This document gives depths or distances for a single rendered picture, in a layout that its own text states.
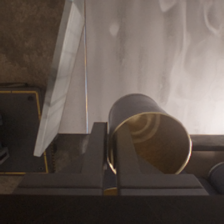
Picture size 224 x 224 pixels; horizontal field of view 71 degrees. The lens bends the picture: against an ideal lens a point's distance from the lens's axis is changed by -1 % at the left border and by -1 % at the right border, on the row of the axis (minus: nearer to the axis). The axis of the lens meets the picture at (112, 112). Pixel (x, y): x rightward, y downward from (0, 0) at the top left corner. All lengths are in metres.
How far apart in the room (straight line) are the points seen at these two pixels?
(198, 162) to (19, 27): 1.48
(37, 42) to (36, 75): 0.26
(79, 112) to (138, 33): 0.18
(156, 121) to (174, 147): 0.05
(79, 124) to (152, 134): 0.16
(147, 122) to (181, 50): 0.16
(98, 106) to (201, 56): 0.20
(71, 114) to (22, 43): 1.27
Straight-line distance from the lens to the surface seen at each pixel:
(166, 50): 0.31
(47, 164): 1.37
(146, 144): 0.21
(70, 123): 0.32
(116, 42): 0.29
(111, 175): 0.31
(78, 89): 0.30
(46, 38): 1.47
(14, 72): 1.59
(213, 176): 0.41
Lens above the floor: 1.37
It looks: 73 degrees down
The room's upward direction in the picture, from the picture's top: 177 degrees clockwise
